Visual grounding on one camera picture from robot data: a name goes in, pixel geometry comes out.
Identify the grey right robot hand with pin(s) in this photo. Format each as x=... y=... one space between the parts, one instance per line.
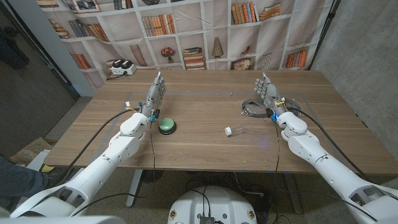
x=269 y=91

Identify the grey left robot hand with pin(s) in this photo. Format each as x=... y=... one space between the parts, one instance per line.
x=154 y=96

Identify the green push button black base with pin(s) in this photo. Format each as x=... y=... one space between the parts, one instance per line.
x=167 y=124

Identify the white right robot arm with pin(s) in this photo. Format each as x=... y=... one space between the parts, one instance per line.
x=329 y=174

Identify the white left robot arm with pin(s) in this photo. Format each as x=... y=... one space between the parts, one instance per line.
x=105 y=161

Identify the small clear cup white cap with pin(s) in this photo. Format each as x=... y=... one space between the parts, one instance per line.
x=229 y=131

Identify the grey tape rectangle outline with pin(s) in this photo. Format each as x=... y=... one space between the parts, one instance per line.
x=186 y=93

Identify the white power strip black plugs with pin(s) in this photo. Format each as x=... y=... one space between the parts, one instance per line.
x=122 y=69

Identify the printed bookshelf backdrop cloth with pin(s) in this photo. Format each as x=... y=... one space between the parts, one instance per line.
x=199 y=34

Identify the black backdrop stand pole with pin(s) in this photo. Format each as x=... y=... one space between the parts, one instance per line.
x=325 y=31

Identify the white table leg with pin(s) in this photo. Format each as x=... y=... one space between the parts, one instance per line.
x=134 y=188

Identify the grey table leg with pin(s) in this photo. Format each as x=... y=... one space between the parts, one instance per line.
x=293 y=193

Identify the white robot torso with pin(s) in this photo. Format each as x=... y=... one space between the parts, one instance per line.
x=214 y=205

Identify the yellow and black floor marker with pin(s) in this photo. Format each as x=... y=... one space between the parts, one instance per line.
x=46 y=168

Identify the brown cardboard sheet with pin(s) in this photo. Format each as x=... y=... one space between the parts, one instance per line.
x=31 y=149

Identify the person leg in blue jeans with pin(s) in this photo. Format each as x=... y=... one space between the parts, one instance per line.
x=18 y=183

